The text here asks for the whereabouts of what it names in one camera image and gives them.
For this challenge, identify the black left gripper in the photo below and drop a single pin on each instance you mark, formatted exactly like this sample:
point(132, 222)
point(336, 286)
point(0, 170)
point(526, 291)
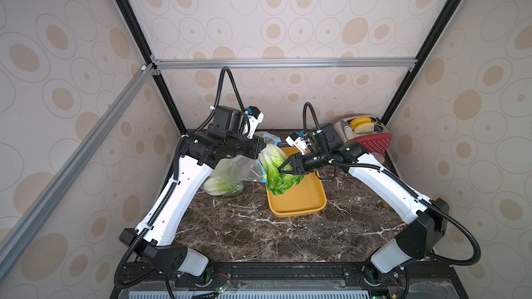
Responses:
point(256, 147)

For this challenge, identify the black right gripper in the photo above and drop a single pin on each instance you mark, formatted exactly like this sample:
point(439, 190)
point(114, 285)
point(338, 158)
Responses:
point(299, 164)

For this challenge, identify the chinese cabbage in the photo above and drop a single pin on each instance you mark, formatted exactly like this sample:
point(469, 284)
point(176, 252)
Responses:
point(215, 187)
point(272, 158)

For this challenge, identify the clear plastic bag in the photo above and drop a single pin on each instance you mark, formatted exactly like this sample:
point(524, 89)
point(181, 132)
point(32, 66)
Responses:
point(239, 169)

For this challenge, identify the clear zipper bag blue seal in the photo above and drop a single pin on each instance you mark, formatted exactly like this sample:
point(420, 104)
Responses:
point(230, 174)

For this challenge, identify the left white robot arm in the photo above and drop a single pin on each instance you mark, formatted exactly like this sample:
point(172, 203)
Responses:
point(153, 239)

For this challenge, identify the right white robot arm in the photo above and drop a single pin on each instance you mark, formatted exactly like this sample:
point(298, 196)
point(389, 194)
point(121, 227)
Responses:
point(424, 226)

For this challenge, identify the yellow plastic tray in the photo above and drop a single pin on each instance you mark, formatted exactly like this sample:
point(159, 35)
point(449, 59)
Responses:
point(290, 195)

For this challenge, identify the yellow bread slice in toaster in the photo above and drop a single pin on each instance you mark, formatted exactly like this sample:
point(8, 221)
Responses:
point(361, 120)

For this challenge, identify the pale bread slice in toaster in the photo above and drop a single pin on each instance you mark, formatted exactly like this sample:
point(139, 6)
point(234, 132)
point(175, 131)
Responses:
point(362, 128)

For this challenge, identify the red and silver toaster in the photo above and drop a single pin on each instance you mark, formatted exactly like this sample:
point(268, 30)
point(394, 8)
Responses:
point(376, 142)

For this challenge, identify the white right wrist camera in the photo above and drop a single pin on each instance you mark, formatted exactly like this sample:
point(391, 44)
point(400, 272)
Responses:
point(300, 141)

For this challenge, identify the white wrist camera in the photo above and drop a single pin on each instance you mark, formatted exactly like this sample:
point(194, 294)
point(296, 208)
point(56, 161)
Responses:
point(254, 116)
point(300, 141)

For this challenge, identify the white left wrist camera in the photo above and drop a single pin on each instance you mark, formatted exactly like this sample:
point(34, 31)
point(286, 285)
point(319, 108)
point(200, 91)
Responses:
point(254, 116)

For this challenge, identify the aluminium rail back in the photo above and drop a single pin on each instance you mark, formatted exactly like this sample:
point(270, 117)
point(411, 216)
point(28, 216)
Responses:
point(286, 63)

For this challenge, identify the aluminium rail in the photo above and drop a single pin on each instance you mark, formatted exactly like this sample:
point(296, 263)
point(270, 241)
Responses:
point(286, 63)
point(39, 212)

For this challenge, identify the black corner frame post left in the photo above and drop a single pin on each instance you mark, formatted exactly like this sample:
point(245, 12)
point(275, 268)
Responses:
point(140, 40)

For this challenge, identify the black corner frame post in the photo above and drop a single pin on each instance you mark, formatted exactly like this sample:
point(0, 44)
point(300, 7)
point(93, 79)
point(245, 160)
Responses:
point(140, 40)
point(444, 18)

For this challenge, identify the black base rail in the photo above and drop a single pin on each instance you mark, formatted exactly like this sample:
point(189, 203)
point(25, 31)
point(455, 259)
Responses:
point(303, 280)

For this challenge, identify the black corner frame post right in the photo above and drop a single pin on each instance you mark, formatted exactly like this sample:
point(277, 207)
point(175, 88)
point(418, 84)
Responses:
point(444, 18)

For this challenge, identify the aluminium rail left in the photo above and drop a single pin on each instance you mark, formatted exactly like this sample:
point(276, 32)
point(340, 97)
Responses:
point(39, 212)

